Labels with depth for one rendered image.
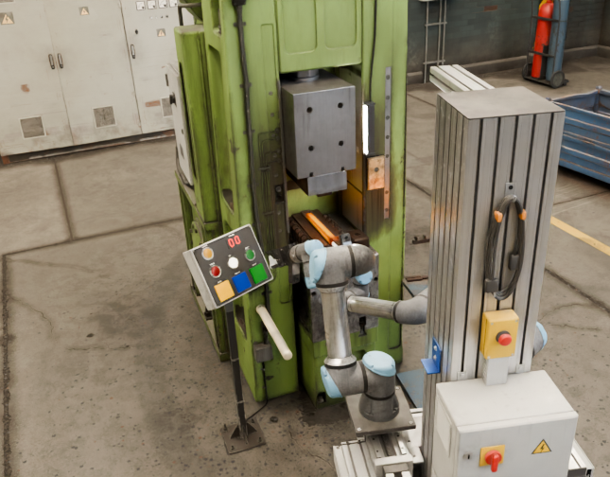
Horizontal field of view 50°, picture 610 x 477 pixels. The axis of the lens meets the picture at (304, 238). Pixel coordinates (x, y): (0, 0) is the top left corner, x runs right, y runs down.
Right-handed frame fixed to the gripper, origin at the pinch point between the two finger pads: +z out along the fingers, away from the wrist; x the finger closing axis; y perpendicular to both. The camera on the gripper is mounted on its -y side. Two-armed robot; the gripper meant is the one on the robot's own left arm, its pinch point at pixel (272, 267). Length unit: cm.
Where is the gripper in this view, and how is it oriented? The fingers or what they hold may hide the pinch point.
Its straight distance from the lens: 294.3
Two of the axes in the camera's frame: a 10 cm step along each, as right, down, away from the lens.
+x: -7.5, 2.5, -6.1
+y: -3.3, -9.5, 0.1
